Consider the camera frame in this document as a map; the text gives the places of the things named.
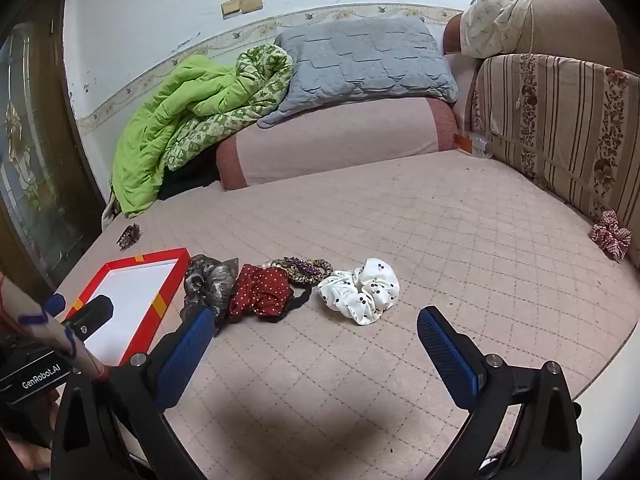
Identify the dark hair claw clip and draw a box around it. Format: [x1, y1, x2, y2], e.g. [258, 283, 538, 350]
[116, 224, 142, 251]

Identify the black fuzzy hair tie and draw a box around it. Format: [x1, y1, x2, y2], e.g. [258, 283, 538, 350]
[260, 285, 313, 323]

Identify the brown padded headboard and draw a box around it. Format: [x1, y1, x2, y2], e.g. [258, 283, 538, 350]
[442, 0, 626, 68]

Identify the white floral cloth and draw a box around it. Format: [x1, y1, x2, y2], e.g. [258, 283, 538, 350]
[460, 0, 541, 58]

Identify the cream stick with blue marks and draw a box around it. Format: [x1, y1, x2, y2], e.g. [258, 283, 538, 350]
[0, 272, 110, 383]

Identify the striped floral cushion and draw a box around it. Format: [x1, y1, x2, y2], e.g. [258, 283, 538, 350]
[470, 52, 640, 263]

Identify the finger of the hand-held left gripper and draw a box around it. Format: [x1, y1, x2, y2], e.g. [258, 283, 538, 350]
[64, 295, 115, 345]
[42, 292, 67, 317]

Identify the pink bolster cushion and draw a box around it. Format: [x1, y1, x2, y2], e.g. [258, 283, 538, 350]
[216, 96, 458, 191]

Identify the grey sheer scrunchie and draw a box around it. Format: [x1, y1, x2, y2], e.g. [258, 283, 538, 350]
[182, 255, 241, 331]

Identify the white cherry print scrunchie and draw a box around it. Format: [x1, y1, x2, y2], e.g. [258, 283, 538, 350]
[317, 257, 401, 326]

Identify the wooden door with stained glass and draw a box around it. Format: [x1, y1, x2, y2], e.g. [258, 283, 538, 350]
[0, 0, 108, 291]

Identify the red tray with white inside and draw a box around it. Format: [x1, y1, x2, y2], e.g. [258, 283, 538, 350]
[62, 246, 192, 367]

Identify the patterned beige cloth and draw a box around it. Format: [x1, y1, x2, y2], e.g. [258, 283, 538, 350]
[100, 195, 121, 231]

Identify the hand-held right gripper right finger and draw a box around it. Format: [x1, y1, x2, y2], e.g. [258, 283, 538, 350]
[417, 306, 583, 480]

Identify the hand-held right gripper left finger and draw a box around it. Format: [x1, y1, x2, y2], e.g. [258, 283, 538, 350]
[51, 306, 217, 480]

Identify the dark cloth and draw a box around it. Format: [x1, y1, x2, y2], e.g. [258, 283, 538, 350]
[157, 147, 223, 201]

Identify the grey quilted pillow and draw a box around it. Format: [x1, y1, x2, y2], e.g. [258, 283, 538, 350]
[257, 16, 460, 128]

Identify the red checkered scrunchie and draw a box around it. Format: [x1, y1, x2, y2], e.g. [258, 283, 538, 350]
[590, 210, 633, 263]

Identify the red dotted scrunchie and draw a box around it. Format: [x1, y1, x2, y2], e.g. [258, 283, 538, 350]
[227, 264, 295, 322]

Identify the clear plastic bottle orange label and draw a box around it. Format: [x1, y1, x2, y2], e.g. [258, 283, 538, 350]
[452, 132, 493, 158]

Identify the green quilt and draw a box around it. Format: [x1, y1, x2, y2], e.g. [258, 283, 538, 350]
[111, 44, 294, 218]

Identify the leopard print scrunchie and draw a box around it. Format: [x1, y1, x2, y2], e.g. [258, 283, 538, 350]
[265, 256, 333, 288]

